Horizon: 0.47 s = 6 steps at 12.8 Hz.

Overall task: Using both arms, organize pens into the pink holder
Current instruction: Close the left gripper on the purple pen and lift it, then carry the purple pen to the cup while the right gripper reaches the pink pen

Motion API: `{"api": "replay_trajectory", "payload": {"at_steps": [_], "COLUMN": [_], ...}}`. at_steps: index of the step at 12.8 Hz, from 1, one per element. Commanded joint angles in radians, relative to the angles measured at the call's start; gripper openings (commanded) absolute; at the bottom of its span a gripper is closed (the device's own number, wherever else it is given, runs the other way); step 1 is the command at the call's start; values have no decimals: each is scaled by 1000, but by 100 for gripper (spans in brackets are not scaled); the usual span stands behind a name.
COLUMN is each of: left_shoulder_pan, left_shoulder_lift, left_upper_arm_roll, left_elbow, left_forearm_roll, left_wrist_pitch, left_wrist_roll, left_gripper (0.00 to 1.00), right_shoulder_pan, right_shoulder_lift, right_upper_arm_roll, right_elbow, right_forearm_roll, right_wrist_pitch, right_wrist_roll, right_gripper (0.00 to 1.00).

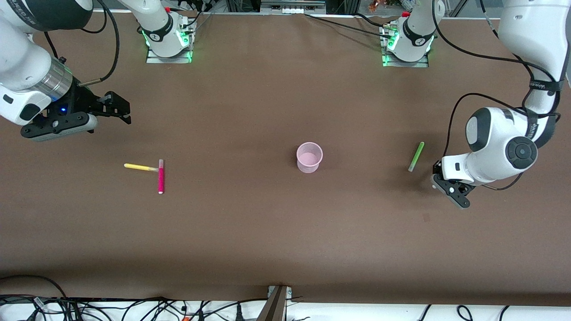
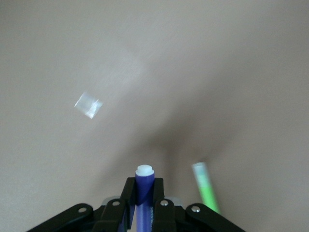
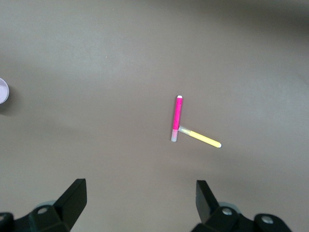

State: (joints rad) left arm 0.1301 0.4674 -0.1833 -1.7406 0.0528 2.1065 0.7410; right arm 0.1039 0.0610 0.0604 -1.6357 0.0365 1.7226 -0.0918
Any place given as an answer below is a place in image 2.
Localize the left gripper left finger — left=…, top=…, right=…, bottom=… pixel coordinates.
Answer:
left=28, top=177, right=137, bottom=232

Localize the purple marker pen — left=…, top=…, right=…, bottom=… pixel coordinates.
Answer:
left=134, top=164, right=155, bottom=232

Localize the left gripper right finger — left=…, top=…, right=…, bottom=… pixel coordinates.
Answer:
left=151, top=178, right=244, bottom=232

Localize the green marker pen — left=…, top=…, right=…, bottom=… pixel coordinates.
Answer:
left=191, top=162, right=222, bottom=215

